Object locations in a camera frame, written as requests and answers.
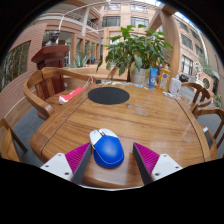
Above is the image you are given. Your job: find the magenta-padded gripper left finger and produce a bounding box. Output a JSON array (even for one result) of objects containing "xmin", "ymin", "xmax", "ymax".
[{"xmin": 39, "ymin": 141, "xmax": 93, "ymax": 186}]

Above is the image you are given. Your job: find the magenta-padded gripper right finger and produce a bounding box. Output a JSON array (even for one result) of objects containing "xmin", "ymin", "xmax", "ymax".
[{"xmin": 132, "ymin": 142, "xmax": 184, "ymax": 185}]

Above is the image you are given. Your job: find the blue and white computer mouse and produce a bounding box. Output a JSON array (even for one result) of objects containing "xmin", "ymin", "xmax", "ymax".
[{"xmin": 89, "ymin": 128, "xmax": 125, "ymax": 169}]

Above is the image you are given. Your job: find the round black mouse pad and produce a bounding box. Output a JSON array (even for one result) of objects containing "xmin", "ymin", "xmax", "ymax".
[{"xmin": 87, "ymin": 86, "xmax": 131, "ymax": 106}]

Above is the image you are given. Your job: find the black notebook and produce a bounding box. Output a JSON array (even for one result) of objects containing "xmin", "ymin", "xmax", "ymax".
[{"xmin": 202, "ymin": 126, "xmax": 215, "ymax": 149}]

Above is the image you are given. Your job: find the wooden armchair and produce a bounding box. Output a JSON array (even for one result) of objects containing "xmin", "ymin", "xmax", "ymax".
[
  {"xmin": 106, "ymin": 64, "xmax": 129, "ymax": 83},
  {"xmin": 0, "ymin": 118, "xmax": 28, "ymax": 163},
  {"xmin": 193, "ymin": 106, "xmax": 224, "ymax": 159},
  {"xmin": 22, "ymin": 66, "xmax": 96, "ymax": 121},
  {"xmin": 181, "ymin": 82, "xmax": 213, "ymax": 113}
]

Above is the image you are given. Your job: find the white pump bottle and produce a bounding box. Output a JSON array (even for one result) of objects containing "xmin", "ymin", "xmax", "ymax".
[{"xmin": 168, "ymin": 74, "xmax": 183, "ymax": 98}]

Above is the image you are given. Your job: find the yellow bottle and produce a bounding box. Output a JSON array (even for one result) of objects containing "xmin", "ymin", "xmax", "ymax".
[{"xmin": 157, "ymin": 64, "xmax": 172, "ymax": 93}]

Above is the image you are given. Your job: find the yellow flowering potted plant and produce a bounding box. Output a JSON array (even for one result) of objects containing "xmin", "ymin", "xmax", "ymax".
[{"xmin": 215, "ymin": 94, "xmax": 223, "ymax": 108}]

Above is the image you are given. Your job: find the blue tube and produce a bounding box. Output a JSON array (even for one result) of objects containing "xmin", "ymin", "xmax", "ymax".
[{"xmin": 148, "ymin": 67, "xmax": 159, "ymax": 90}]

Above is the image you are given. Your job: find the spiky green agave plant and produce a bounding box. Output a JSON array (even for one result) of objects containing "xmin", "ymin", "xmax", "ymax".
[{"xmin": 71, "ymin": 53, "xmax": 89, "ymax": 69}]

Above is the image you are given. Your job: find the green plant in white pot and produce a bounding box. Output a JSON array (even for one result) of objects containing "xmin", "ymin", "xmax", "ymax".
[{"xmin": 96, "ymin": 23, "xmax": 174, "ymax": 86}]

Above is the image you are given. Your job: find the dark bust statue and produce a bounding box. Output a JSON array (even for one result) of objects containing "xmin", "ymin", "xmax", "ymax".
[{"xmin": 44, "ymin": 29, "xmax": 61, "ymax": 47}]

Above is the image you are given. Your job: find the dark red wooden pedestal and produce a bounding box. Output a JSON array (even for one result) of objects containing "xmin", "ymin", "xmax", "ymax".
[{"xmin": 30, "ymin": 44, "xmax": 71, "ymax": 96}]

